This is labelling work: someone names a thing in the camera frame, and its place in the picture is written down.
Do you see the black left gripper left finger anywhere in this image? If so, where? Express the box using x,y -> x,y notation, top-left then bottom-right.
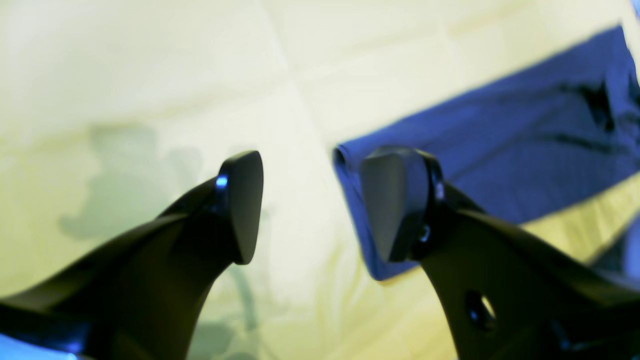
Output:
0,150 -> 265,360

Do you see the yellow table cloth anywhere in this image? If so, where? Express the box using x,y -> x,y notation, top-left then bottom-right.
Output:
1,0 -> 639,360

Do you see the blue-grey T-shirt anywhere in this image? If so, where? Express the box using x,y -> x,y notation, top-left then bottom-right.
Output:
333,25 -> 640,281

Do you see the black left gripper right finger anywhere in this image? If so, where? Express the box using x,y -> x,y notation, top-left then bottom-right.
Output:
359,146 -> 640,360

